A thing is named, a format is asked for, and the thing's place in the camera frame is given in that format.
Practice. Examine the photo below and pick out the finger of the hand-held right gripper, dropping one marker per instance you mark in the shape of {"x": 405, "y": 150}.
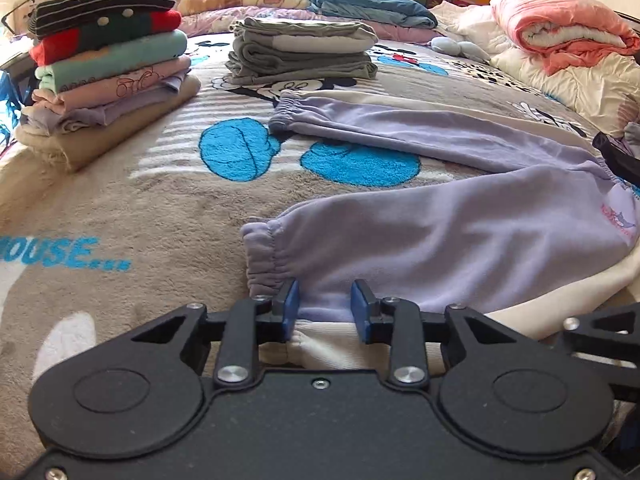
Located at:
{"x": 600, "y": 320}

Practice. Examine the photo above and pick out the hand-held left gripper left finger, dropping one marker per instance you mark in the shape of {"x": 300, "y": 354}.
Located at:
{"x": 290, "y": 310}

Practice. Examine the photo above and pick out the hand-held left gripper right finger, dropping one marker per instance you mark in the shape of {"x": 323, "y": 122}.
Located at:
{"x": 361, "y": 312}

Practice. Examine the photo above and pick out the lavender pants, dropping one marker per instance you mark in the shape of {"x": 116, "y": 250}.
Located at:
{"x": 450, "y": 240}

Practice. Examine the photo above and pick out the black sock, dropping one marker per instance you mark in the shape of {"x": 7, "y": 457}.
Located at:
{"x": 617, "y": 160}

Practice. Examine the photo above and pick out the grey blue cloth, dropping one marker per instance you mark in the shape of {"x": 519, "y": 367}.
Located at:
{"x": 634, "y": 135}

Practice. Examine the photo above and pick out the cartoon mouse printed blanket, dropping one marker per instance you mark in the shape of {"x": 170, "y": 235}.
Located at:
{"x": 125, "y": 210}

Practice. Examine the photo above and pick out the cream quilt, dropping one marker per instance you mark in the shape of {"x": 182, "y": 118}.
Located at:
{"x": 575, "y": 85}

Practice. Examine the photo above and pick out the beige folded garment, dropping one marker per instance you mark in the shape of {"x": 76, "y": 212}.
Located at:
{"x": 125, "y": 135}

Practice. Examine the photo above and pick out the lavender folded garment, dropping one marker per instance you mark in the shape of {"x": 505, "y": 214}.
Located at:
{"x": 115, "y": 110}

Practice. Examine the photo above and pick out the white folded garment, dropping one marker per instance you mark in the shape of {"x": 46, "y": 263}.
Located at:
{"x": 310, "y": 43}

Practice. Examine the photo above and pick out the light blue plush toy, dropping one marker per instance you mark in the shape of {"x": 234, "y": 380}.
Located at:
{"x": 460, "y": 47}

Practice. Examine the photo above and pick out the pink folded garment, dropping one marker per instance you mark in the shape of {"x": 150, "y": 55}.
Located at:
{"x": 100, "y": 90}

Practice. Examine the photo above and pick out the pink lilac quilt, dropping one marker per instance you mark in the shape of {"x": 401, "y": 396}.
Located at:
{"x": 210, "y": 22}

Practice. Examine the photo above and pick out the blue folded blanket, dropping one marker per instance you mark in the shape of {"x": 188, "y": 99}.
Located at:
{"x": 370, "y": 7}

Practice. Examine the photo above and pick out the mint green folded garment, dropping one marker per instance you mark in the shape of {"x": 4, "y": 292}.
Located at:
{"x": 110, "y": 62}

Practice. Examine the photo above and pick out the orange quilt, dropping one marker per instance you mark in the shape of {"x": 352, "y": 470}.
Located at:
{"x": 550, "y": 15}

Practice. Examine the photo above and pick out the white pillow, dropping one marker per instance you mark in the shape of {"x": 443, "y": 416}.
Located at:
{"x": 470, "y": 20}

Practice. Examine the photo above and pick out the red green folded sweater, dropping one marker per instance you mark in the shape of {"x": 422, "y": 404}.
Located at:
{"x": 165, "y": 21}

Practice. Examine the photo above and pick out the blue plastic bag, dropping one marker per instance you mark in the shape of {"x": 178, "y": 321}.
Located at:
{"x": 6, "y": 105}

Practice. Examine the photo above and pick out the black striped folded sweater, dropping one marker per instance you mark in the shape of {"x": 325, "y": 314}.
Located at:
{"x": 100, "y": 2}

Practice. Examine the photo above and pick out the black desk lamp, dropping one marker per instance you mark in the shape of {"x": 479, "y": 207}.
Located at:
{"x": 19, "y": 7}

